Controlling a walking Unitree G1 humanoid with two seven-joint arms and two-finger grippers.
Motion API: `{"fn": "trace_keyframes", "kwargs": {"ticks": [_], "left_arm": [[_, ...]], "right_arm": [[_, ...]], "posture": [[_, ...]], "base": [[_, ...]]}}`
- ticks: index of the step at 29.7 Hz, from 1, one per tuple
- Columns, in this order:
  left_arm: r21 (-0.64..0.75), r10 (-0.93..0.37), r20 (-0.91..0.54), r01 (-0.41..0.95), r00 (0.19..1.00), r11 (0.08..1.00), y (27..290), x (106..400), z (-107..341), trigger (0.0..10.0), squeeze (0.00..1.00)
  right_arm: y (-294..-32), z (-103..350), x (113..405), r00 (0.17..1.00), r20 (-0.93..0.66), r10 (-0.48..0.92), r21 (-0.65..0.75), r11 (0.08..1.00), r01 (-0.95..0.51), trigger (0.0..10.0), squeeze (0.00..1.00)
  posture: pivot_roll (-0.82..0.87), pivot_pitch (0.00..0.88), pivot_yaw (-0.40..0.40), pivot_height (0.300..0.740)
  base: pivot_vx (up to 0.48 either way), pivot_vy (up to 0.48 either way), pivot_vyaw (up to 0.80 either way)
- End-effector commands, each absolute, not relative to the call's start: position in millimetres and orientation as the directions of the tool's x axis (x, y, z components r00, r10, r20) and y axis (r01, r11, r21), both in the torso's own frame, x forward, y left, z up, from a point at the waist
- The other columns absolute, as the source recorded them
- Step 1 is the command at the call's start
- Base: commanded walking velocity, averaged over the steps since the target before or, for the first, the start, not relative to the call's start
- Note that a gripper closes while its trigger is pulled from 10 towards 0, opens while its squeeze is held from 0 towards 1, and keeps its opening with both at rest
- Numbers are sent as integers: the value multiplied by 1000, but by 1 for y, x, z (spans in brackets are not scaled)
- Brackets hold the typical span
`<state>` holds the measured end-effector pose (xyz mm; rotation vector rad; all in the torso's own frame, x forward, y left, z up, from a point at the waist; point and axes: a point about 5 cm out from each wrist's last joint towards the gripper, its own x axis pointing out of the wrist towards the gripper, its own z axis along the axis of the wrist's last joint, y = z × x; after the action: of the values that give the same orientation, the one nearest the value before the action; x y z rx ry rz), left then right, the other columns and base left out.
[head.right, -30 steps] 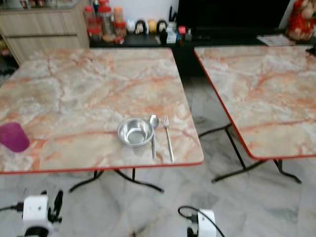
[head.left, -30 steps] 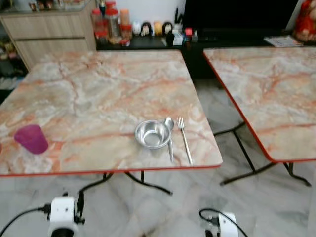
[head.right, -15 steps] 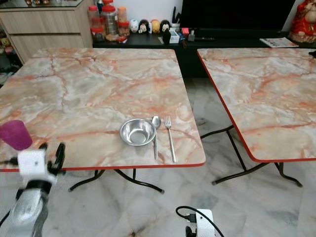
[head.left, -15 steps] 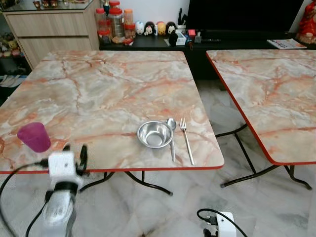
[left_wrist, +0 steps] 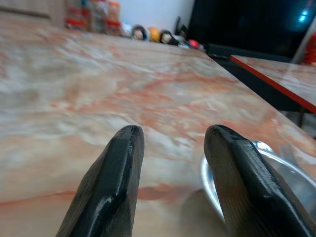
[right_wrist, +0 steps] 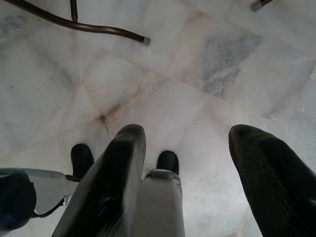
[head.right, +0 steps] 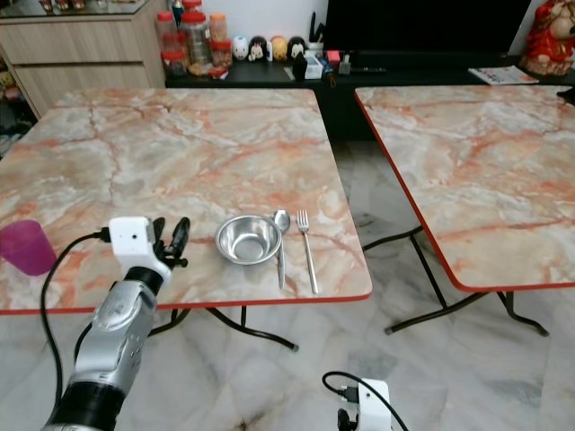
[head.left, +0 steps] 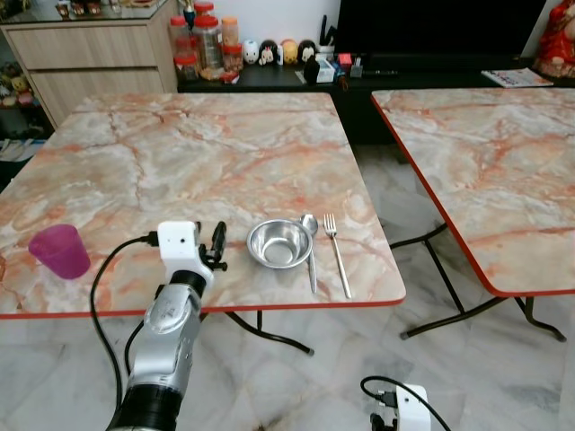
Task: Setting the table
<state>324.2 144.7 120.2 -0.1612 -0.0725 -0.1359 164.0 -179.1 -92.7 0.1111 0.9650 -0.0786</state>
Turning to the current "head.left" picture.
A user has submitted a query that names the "black television console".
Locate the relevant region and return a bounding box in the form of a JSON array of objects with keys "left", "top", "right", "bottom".
[{"left": 178, "top": 56, "right": 575, "bottom": 146}]

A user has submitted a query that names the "small steel bowl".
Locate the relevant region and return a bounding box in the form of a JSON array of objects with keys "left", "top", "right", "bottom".
[{"left": 246, "top": 218, "right": 314, "bottom": 269}]

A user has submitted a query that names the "slim clear jar red lid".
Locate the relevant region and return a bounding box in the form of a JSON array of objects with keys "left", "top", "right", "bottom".
[{"left": 169, "top": 13, "right": 194, "bottom": 59}]

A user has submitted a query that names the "black round gadget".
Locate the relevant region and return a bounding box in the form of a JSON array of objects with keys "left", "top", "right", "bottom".
[{"left": 304, "top": 59, "right": 324, "bottom": 84}]

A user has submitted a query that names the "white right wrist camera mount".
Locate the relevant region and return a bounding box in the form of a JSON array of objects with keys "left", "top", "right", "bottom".
[{"left": 394, "top": 383, "right": 433, "bottom": 431}]

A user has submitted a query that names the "colourful magazine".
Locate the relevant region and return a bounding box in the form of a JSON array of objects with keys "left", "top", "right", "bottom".
[{"left": 481, "top": 68, "right": 555, "bottom": 88}]

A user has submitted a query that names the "white blue box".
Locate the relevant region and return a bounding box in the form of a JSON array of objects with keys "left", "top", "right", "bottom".
[{"left": 316, "top": 47, "right": 339, "bottom": 84}]

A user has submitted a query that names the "purple plastic cup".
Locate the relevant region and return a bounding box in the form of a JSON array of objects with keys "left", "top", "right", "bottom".
[{"left": 27, "top": 224, "right": 92, "bottom": 280}]

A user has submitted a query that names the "black flat television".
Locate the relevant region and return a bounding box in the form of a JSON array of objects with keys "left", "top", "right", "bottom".
[{"left": 334, "top": 0, "right": 549, "bottom": 57}]

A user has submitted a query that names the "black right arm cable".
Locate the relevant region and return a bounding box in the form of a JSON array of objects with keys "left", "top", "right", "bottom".
[{"left": 360, "top": 375, "right": 452, "bottom": 431}]

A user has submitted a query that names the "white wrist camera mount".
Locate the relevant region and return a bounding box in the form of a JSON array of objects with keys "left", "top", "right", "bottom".
[
  {"left": 394, "top": 383, "right": 433, "bottom": 431},
  {"left": 157, "top": 221, "right": 204, "bottom": 276}
]

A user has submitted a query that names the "dark open shelf unit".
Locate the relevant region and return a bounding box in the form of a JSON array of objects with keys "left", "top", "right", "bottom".
[{"left": 0, "top": 58, "right": 55, "bottom": 189}]

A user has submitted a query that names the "clear jar orange lid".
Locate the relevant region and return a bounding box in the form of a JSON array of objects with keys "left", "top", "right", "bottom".
[{"left": 220, "top": 16, "right": 242, "bottom": 50}]

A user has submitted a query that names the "steel spoon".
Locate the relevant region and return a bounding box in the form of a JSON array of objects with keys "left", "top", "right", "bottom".
[{"left": 300, "top": 214, "right": 320, "bottom": 295}]

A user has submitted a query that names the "small jar red lid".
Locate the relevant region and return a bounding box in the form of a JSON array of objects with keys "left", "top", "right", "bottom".
[{"left": 175, "top": 54, "right": 199, "bottom": 82}]

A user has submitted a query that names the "red seated statue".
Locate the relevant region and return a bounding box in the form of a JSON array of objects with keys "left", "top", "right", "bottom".
[{"left": 535, "top": 0, "right": 575, "bottom": 80}]

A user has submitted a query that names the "yellow round figurine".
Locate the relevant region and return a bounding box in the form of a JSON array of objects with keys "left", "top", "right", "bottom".
[{"left": 280, "top": 39, "right": 300, "bottom": 66}]

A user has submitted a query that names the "steel fork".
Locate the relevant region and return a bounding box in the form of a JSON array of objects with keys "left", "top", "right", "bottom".
[{"left": 323, "top": 213, "right": 353, "bottom": 300}]

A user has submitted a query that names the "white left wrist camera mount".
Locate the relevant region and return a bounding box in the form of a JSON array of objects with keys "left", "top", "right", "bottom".
[{"left": 157, "top": 221, "right": 204, "bottom": 276}]

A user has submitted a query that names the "dark-haired doll figurine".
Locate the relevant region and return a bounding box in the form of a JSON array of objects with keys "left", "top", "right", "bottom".
[{"left": 259, "top": 40, "right": 280, "bottom": 66}]

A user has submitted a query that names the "large clear jar red lid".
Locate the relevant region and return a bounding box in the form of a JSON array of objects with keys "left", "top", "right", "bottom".
[{"left": 191, "top": 4, "right": 224, "bottom": 77}]

